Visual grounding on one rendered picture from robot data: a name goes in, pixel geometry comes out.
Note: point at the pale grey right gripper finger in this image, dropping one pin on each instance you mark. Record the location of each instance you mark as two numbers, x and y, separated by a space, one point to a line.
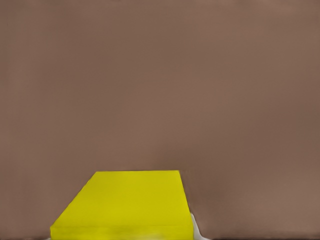
196 230

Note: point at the yellow rectangular block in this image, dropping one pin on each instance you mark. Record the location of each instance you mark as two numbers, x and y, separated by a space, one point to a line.
125 202

